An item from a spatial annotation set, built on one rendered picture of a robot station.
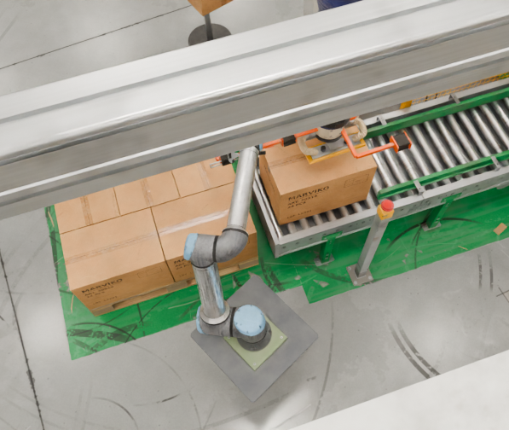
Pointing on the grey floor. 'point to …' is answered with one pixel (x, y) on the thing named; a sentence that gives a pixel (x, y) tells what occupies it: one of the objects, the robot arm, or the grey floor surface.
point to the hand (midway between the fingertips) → (227, 154)
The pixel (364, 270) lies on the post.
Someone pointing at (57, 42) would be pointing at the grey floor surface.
